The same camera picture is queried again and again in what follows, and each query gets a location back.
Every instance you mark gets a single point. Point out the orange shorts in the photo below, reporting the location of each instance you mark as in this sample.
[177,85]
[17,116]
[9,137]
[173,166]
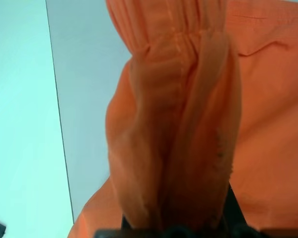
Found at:
[263,99]

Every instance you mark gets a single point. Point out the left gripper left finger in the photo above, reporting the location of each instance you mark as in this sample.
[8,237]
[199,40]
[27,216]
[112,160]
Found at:
[127,225]

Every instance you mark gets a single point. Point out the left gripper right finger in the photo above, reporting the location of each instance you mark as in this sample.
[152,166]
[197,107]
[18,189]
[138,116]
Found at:
[236,215]

